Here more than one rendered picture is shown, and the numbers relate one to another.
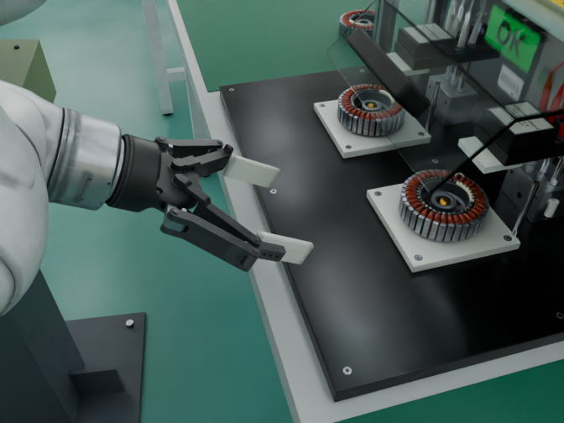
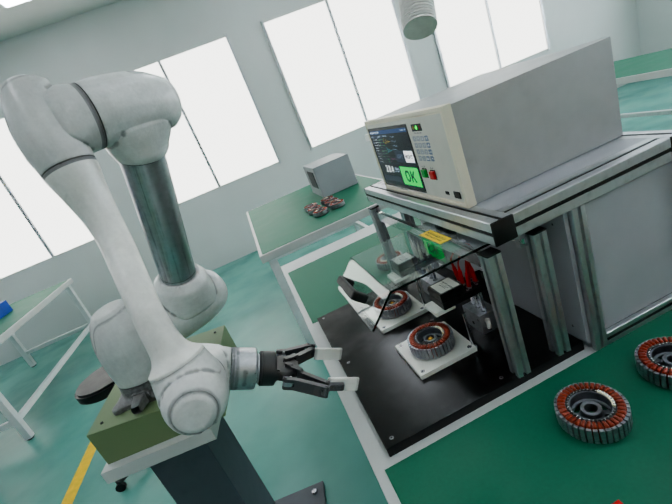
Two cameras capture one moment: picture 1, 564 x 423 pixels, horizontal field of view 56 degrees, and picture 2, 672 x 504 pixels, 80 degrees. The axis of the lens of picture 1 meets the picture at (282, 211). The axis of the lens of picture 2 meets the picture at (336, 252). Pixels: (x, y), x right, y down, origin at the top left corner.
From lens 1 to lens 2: 0.39 m
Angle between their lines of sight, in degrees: 25
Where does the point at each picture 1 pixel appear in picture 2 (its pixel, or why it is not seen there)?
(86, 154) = (243, 362)
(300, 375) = (371, 449)
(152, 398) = not seen: outside the picture
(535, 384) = (494, 417)
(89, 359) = not seen: outside the picture
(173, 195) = (285, 372)
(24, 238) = (218, 388)
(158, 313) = (331, 479)
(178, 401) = not seen: outside the picture
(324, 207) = (374, 362)
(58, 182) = (234, 378)
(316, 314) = (374, 415)
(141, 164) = (267, 361)
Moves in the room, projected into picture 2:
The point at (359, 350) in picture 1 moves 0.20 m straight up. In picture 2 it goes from (397, 426) to (364, 348)
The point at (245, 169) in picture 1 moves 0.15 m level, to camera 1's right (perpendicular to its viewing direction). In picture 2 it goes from (324, 353) to (381, 334)
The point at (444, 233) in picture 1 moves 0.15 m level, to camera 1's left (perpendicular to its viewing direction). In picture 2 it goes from (433, 354) to (373, 373)
